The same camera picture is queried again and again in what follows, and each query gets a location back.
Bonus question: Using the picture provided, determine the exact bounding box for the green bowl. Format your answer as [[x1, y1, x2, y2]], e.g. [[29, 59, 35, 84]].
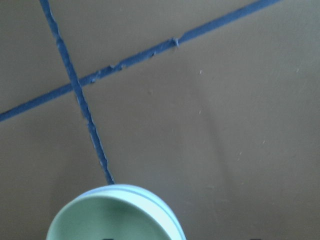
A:
[[46, 196, 170, 240]]

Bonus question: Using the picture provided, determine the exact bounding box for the blue bowl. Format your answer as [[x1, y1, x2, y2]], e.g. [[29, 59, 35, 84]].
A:
[[75, 184, 186, 240]]

